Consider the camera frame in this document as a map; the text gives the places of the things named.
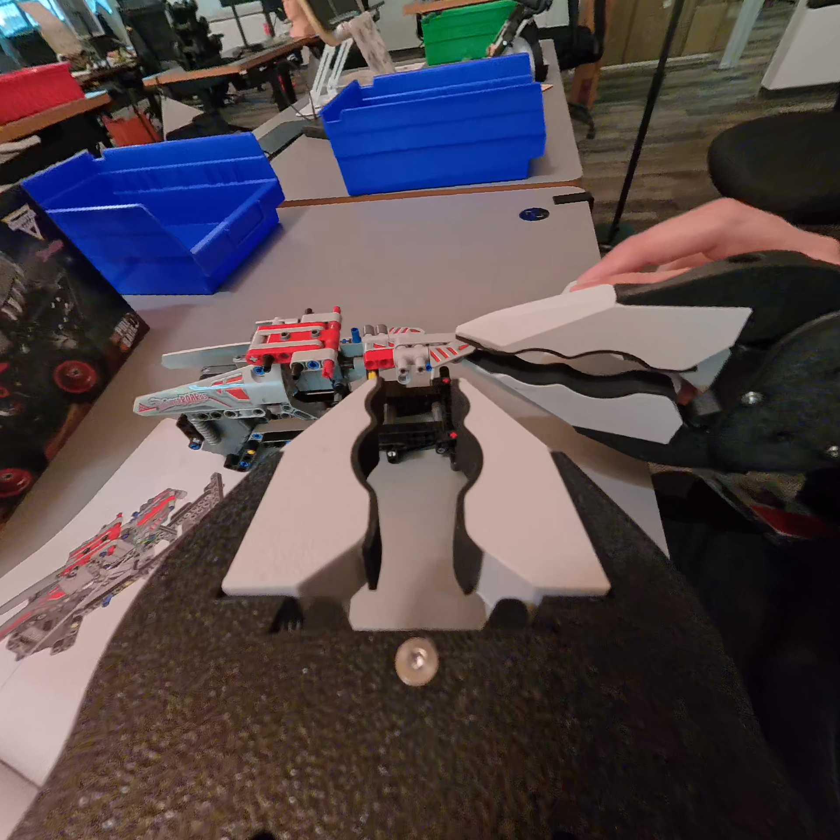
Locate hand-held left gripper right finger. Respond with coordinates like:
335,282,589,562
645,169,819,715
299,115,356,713
453,377,613,611

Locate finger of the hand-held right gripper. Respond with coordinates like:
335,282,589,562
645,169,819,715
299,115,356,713
472,351,685,447
455,282,753,391

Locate red plastic bin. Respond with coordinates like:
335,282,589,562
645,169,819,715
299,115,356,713
0,62,86,126

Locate black office chair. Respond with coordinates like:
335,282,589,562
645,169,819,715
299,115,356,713
707,112,840,224

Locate black toy set box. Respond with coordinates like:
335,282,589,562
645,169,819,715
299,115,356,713
0,185,151,526

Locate green plastic bin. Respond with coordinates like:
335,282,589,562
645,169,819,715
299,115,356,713
420,0,519,67

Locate white cabinet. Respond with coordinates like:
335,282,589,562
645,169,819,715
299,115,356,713
761,0,840,90

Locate open instruction booklet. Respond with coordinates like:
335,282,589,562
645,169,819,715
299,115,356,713
0,420,290,788

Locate blue plastic bin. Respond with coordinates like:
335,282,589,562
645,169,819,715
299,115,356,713
21,131,286,296
320,52,549,198

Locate person's right hand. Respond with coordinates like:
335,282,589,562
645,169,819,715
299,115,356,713
576,197,840,286

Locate wood-top desk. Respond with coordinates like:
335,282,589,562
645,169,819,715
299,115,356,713
0,92,112,147
143,36,326,112

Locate black stand pole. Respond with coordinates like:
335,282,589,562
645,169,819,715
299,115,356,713
604,0,686,247

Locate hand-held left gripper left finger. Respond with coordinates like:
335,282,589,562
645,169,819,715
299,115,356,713
221,378,385,599

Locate toy brick vehicle model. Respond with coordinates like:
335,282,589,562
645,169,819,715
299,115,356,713
133,305,479,473

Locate white wire stand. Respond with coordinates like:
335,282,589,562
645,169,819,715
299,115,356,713
308,39,358,119

